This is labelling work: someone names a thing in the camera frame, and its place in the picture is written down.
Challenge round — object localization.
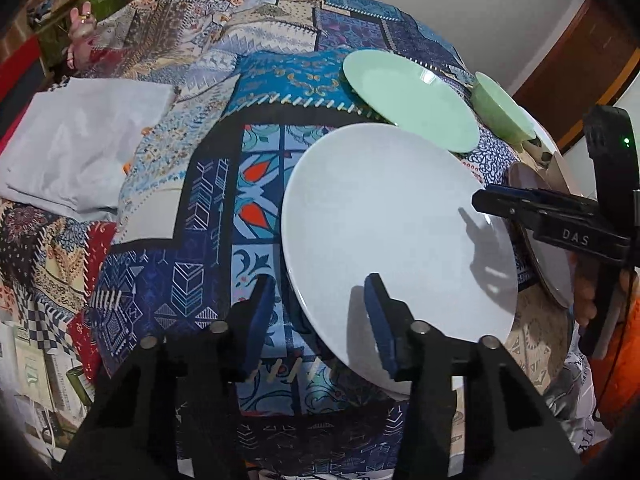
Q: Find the pink beige plate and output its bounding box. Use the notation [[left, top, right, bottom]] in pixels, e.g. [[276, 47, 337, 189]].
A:
[[506, 162, 574, 309]]

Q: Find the light green bowl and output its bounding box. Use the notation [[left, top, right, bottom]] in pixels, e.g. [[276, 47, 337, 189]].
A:
[[471, 72, 536, 145]]

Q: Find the large white plate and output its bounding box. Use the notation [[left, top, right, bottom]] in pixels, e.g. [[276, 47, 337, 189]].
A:
[[280, 124, 518, 399]]

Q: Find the light green plate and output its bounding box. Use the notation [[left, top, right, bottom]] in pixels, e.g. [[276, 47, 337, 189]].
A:
[[343, 50, 480, 154]]

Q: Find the white patterned bowl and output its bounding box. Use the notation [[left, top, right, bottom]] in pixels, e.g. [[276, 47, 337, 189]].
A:
[[518, 116, 560, 176]]

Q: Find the person's right hand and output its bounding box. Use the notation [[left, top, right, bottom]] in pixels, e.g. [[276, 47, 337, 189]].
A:
[[572, 251, 639, 331]]

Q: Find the brown wooden door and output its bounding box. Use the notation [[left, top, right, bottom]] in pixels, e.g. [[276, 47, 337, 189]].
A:
[[514, 0, 639, 151]]

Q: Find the folded white cloth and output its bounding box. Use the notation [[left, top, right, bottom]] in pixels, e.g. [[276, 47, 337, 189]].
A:
[[1, 78, 176, 221]]

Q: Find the patchwork patterned bedspread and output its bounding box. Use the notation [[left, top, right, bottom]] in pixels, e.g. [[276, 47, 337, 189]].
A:
[[1, 0, 475, 479]]

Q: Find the pink bunny toy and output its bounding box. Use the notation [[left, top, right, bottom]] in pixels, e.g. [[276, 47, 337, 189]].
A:
[[66, 1, 96, 70]]

